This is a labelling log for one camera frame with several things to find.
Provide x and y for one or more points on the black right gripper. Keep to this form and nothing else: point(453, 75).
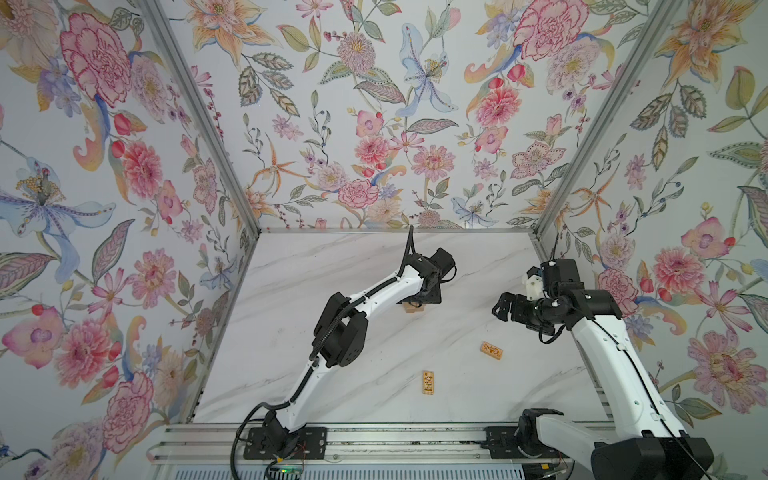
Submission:
point(518, 303)

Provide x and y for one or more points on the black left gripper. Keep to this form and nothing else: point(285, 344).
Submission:
point(433, 295)

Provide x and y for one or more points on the plain wood block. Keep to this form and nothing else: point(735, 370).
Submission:
point(413, 308)

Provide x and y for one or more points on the printed wood block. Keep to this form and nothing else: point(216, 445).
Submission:
point(492, 351)
point(428, 383)

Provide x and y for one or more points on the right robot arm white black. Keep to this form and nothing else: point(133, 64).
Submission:
point(649, 442)

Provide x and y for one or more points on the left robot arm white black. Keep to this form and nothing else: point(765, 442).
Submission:
point(340, 336)

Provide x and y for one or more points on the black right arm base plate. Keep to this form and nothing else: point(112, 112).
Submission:
point(510, 443)

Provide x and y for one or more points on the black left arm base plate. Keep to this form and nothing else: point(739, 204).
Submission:
point(300, 443)

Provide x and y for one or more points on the aluminium front rail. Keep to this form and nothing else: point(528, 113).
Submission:
point(354, 451)

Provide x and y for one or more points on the aluminium corner post right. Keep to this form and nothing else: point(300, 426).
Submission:
point(617, 94)

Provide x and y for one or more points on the aluminium corner post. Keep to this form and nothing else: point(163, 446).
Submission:
point(168, 45)
point(617, 94)

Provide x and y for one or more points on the aluminium corner post left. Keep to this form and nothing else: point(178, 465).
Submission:
point(168, 45)

